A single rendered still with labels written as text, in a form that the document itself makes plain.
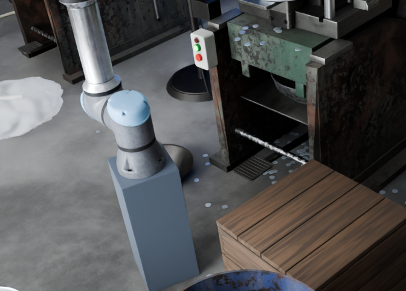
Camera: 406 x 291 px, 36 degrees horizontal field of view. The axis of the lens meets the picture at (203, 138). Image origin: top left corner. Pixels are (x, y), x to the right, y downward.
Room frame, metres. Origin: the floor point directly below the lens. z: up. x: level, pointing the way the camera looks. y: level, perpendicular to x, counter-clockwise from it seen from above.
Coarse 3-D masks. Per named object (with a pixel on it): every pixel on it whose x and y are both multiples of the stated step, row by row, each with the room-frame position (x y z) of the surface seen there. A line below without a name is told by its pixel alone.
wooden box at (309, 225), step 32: (288, 192) 1.42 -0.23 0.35; (320, 192) 1.40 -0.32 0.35; (352, 192) 1.37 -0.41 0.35; (224, 224) 1.33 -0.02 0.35; (256, 224) 1.31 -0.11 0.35; (288, 224) 1.28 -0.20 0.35; (320, 224) 1.26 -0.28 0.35; (352, 224) 1.24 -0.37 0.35; (384, 224) 1.22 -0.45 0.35; (224, 256) 1.34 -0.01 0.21; (256, 256) 1.21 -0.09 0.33; (288, 256) 1.16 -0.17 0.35; (320, 256) 1.14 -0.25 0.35; (352, 256) 1.13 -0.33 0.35; (384, 256) 1.18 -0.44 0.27; (320, 288) 1.05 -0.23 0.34; (352, 288) 1.11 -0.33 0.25; (384, 288) 1.19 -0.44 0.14
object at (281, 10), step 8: (240, 0) 1.90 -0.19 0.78; (248, 0) 1.89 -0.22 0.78; (256, 0) 1.88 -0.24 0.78; (296, 0) 1.92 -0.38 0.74; (264, 8) 1.82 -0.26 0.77; (272, 8) 1.96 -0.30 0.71; (280, 8) 1.93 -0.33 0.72; (288, 8) 1.90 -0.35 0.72; (296, 8) 1.92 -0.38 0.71; (272, 16) 1.95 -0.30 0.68; (280, 16) 1.93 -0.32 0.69; (288, 16) 1.90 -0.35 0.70; (272, 24) 1.96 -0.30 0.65; (280, 24) 1.93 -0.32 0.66; (288, 24) 1.90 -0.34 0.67
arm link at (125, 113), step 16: (112, 96) 1.58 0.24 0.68; (128, 96) 1.57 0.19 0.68; (144, 96) 1.57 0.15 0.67; (112, 112) 1.51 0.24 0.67; (128, 112) 1.50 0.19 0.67; (144, 112) 1.51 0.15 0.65; (112, 128) 1.53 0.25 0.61; (128, 128) 1.49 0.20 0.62; (144, 128) 1.50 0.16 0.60; (128, 144) 1.49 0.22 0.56; (144, 144) 1.50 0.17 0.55
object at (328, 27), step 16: (336, 0) 1.95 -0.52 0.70; (352, 0) 1.94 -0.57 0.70; (384, 0) 1.93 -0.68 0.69; (304, 16) 1.88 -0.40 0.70; (320, 16) 1.84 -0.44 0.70; (336, 16) 1.82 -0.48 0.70; (352, 16) 1.82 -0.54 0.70; (368, 16) 1.87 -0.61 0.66; (320, 32) 1.83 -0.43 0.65; (336, 32) 1.78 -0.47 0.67
